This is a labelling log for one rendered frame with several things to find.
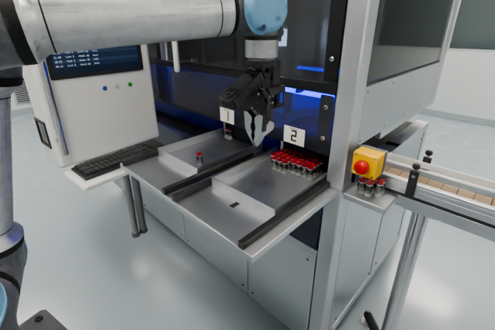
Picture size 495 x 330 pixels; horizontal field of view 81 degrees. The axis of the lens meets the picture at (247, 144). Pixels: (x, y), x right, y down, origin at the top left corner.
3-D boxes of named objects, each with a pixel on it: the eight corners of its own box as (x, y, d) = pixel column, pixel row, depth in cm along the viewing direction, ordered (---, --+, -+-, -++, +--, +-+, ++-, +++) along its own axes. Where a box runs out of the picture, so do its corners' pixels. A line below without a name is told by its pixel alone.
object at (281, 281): (203, 157, 324) (199, 77, 290) (397, 248, 191) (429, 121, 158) (114, 191, 257) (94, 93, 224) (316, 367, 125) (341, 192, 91)
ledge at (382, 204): (362, 182, 101) (362, 177, 100) (401, 196, 92) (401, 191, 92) (342, 197, 91) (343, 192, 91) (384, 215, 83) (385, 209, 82)
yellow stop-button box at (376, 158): (360, 165, 91) (364, 144, 88) (384, 172, 87) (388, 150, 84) (349, 173, 86) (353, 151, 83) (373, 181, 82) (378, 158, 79)
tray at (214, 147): (222, 134, 139) (222, 127, 138) (262, 149, 122) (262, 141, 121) (158, 155, 117) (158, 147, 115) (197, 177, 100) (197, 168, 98)
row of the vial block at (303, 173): (272, 163, 110) (272, 152, 108) (314, 179, 98) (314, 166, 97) (269, 165, 108) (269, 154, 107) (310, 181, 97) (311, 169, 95)
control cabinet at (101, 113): (141, 130, 169) (118, -24, 139) (161, 138, 157) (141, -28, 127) (43, 158, 133) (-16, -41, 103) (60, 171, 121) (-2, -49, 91)
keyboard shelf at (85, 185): (148, 141, 158) (147, 137, 157) (180, 155, 141) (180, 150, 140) (57, 171, 126) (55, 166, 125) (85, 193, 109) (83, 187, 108)
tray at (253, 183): (275, 155, 117) (276, 146, 116) (334, 176, 101) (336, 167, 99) (211, 186, 94) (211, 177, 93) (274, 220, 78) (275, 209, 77)
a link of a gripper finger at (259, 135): (277, 144, 75) (278, 110, 71) (261, 150, 71) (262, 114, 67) (267, 141, 77) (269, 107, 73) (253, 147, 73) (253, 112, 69)
